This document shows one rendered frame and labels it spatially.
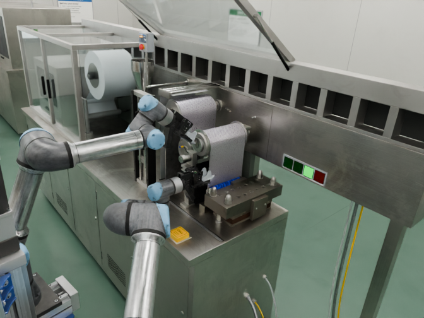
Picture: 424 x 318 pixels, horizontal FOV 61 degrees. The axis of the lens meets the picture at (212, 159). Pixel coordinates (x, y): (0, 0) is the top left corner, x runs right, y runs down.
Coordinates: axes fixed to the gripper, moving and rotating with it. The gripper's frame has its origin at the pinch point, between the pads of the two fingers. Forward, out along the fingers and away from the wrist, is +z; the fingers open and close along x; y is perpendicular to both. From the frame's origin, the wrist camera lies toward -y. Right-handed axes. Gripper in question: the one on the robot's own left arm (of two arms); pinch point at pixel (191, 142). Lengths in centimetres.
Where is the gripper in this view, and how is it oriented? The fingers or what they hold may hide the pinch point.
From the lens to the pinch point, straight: 173.3
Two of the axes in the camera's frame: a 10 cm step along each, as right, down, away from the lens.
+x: -6.4, -3.5, 6.8
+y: 5.3, -8.4, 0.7
